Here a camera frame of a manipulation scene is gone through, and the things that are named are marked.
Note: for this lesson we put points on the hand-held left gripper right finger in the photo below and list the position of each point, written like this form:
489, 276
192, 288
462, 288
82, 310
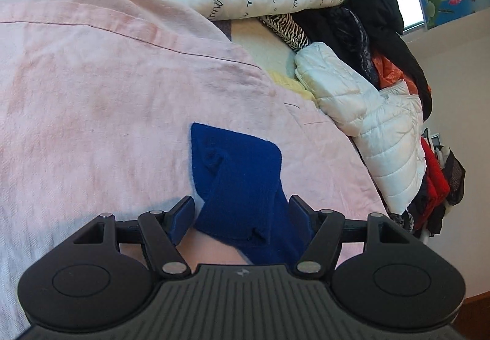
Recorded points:
302, 219

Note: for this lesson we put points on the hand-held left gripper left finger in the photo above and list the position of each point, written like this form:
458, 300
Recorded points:
183, 219

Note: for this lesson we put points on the blue knit garment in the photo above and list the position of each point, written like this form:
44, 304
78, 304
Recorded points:
239, 187

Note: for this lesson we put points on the white puffer jacket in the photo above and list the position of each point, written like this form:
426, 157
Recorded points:
363, 110

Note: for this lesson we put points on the pink bedsheet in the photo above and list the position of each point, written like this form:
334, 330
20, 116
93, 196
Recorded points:
115, 102

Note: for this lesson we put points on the pale yellow cloth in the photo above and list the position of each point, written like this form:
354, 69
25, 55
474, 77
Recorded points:
287, 84

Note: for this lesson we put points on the red garment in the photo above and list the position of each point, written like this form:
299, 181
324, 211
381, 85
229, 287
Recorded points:
434, 171

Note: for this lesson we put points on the black mesh bag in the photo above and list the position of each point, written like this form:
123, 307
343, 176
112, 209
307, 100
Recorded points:
455, 177

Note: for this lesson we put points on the orange garment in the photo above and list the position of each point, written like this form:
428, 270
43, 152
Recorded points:
390, 70

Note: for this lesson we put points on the dark navy quilted jacket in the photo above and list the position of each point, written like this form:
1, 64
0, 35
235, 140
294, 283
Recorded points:
348, 37

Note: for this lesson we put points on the zebra-striped cloth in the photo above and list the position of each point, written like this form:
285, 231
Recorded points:
287, 30

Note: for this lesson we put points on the black jacket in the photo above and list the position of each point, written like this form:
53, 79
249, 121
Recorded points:
377, 3

